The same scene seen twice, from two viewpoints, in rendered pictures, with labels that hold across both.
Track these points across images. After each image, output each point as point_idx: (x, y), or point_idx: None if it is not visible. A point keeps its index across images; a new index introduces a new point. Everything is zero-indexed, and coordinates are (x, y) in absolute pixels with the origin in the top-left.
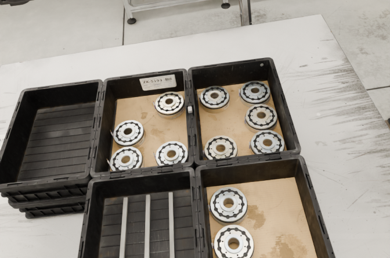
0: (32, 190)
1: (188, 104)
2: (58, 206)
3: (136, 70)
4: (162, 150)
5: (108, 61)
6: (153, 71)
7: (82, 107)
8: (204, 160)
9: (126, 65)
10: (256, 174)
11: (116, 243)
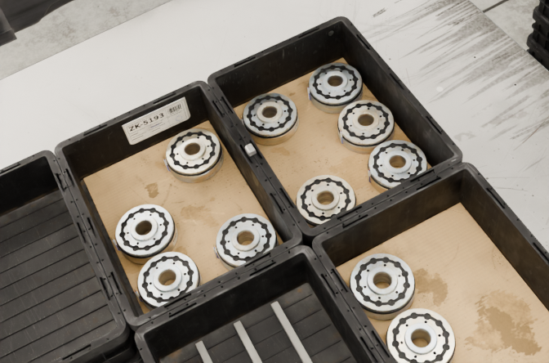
0: None
1: (242, 141)
2: None
3: (70, 112)
4: (226, 238)
5: (2, 113)
6: (107, 104)
7: (19, 217)
8: (319, 226)
9: (46, 109)
10: (405, 218)
11: None
